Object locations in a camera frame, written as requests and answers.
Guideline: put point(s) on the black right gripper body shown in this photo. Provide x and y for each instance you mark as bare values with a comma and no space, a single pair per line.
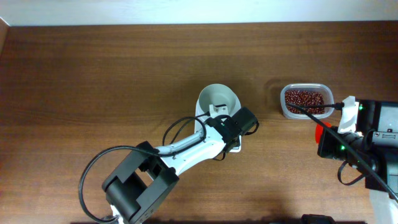
323,144

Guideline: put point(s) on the orange measuring scoop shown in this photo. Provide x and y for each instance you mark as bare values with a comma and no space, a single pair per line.
318,133

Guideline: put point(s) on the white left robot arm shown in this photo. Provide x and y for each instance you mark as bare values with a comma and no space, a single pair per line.
142,181

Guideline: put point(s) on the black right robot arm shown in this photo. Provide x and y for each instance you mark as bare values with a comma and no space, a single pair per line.
370,128

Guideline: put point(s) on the white digital kitchen scale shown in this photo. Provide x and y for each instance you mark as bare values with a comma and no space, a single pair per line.
203,117

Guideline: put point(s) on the white round bowl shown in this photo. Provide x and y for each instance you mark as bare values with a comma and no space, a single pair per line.
217,94

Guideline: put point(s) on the clear plastic container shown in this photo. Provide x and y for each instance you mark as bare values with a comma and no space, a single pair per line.
323,89

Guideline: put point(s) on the red adzuki beans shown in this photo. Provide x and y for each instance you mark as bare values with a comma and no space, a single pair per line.
304,98

